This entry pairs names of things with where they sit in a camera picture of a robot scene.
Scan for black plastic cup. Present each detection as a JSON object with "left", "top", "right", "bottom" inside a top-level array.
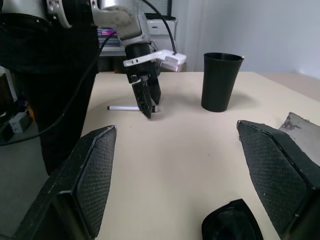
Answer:
[{"left": 200, "top": 52, "right": 245, "bottom": 114}]

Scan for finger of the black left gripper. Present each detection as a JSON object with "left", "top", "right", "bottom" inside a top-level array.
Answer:
[
  {"left": 130, "top": 79, "right": 154, "bottom": 120},
  {"left": 148, "top": 78, "right": 162, "bottom": 106}
]

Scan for long black hanging cable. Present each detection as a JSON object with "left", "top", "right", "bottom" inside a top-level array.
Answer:
[{"left": 0, "top": 29, "right": 118, "bottom": 147}]

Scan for white marker with black cap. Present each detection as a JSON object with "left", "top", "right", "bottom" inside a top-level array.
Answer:
[{"left": 106, "top": 105, "right": 160, "bottom": 113}]

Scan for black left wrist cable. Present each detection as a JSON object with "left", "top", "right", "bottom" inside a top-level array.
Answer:
[{"left": 142, "top": 0, "right": 179, "bottom": 55}]

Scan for black robot torso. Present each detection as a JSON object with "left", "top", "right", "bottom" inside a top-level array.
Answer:
[{"left": 0, "top": 11, "right": 101, "bottom": 177}]

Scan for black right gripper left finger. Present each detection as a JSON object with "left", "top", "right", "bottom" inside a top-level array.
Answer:
[{"left": 14, "top": 125, "right": 118, "bottom": 240}]

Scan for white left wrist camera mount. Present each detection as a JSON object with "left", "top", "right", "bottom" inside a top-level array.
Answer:
[{"left": 122, "top": 49, "right": 187, "bottom": 73}]

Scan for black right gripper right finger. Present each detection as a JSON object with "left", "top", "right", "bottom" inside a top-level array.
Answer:
[{"left": 236, "top": 120, "right": 320, "bottom": 240}]

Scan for white printer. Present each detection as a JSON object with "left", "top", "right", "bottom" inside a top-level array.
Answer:
[{"left": 145, "top": 12, "right": 179, "bottom": 39}]

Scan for stack of colourful books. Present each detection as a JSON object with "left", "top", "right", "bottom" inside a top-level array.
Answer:
[{"left": 96, "top": 26, "right": 121, "bottom": 48}]

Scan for boxes on floor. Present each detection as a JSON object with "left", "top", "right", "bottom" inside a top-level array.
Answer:
[{"left": 0, "top": 96, "right": 35, "bottom": 141}]

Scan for black eyeglasses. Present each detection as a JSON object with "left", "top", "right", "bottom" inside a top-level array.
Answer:
[{"left": 201, "top": 198, "right": 264, "bottom": 240}]

